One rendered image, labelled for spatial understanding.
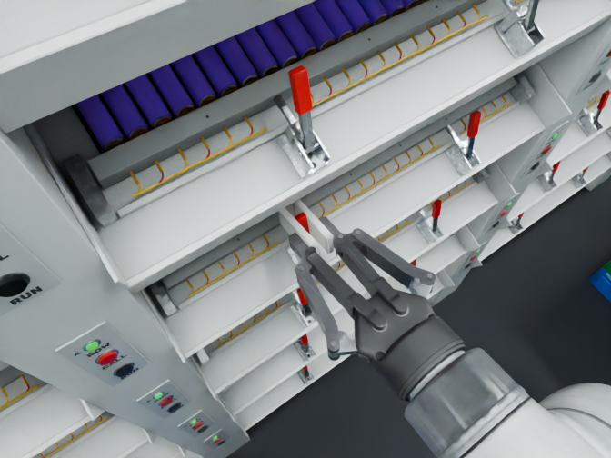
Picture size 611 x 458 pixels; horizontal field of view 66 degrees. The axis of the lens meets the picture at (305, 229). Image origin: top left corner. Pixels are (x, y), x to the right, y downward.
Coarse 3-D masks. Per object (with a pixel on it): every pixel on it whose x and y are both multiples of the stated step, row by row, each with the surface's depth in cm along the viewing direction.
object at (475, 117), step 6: (474, 114) 58; (480, 114) 58; (474, 120) 58; (468, 126) 60; (474, 126) 59; (468, 132) 60; (474, 132) 60; (468, 138) 61; (474, 138) 61; (468, 144) 62; (462, 150) 64; (468, 150) 62; (468, 156) 63
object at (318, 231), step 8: (296, 208) 52; (304, 208) 51; (312, 216) 50; (312, 224) 50; (320, 224) 50; (312, 232) 52; (320, 232) 49; (328, 232) 49; (320, 240) 51; (328, 240) 49; (328, 248) 50
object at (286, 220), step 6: (282, 210) 51; (282, 216) 51; (288, 216) 51; (282, 222) 53; (288, 222) 50; (294, 222) 50; (288, 228) 52; (294, 228) 50; (300, 228) 49; (300, 234) 49; (306, 234) 49; (306, 240) 49; (312, 240) 48; (318, 246) 49; (318, 252) 49
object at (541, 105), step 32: (512, 96) 70; (544, 96) 67; (512, 128) 68; (544, 128) 70; (416, 160) 64; (448, 160) 65; (480, 160) 66; (352, 192) 61; (384, 192) 62; (416, 192) 63; (352, 224) 60; (384, 224) 61; (256, 256) 56; (288, 256) 57; (160, 288) 50; (224, 288) 55; (256, 288) 56; (288, 288) 56; (160, 320) 48; (192, 320) 53; (224, 320) 54; (192, 352) 52
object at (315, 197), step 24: (480, 96) 65; (456, 120) 64; (480, 120) 66; (408, 144) 61; (432, 144) 64; (360, 168) 59; (384, 168) 61; (312, 192) 57; (360, 192) 60; (240, 240) 54; (192, 264) 52; (240, 264) 55; (168, 288) 51; (192, 288) 53
